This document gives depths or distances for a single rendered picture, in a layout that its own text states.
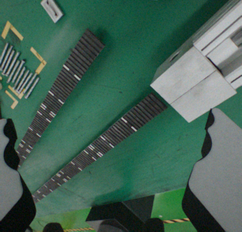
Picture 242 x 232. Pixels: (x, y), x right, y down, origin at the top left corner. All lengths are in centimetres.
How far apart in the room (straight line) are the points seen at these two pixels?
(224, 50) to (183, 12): 10
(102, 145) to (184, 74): 32
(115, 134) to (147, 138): 9
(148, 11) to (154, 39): 5
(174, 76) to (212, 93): 7
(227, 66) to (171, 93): 10
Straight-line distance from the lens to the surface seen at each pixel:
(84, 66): 41
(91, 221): 89
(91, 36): 38
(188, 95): 30
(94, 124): 52
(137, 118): 41
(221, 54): 34
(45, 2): 46
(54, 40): 47
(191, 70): 29
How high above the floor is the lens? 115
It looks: 53 degrees down
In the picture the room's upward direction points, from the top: 149 degrees counter-clockwise
